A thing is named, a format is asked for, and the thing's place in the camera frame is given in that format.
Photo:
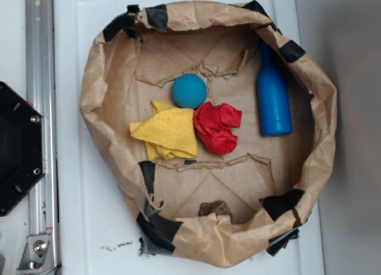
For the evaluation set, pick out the yellow microfibre cloth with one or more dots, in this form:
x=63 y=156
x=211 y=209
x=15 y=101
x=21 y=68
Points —
x=168 y=133

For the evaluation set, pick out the blue textured ball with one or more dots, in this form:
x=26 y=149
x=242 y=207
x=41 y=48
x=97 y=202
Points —
x=189 y=91

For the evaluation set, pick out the crumpled red cloth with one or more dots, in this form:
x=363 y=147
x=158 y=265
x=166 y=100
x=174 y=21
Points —
x=213 y=123

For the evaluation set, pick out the metal corner bracket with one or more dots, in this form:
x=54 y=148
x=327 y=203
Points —
x=38 y=255

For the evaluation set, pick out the blue plastic bottle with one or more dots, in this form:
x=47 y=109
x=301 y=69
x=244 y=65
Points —
x=273 y=99

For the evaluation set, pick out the brown paper bag bin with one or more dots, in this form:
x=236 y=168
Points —
x=270 y=183

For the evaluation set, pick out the aluminium extrusion rail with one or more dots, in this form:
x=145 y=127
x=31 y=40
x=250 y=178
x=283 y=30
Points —
x=40 y=72

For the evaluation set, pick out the brown rock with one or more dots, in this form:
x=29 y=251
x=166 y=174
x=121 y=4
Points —
x=217 y=207

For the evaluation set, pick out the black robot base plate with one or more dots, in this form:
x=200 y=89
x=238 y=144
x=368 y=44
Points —
x=21 y=148

